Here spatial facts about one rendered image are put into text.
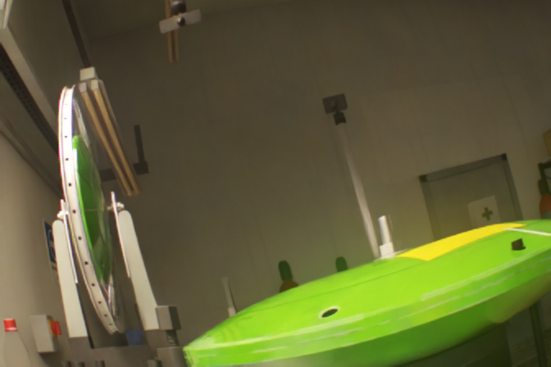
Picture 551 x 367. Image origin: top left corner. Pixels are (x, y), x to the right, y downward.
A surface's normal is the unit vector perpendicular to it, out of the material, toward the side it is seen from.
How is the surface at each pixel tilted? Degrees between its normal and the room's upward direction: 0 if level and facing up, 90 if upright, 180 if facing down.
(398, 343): 156
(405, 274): 23
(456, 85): 90
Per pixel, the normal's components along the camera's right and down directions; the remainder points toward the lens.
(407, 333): 0.13, 0.74
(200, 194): 0.12, -0.33
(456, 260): -0.21, -0.97
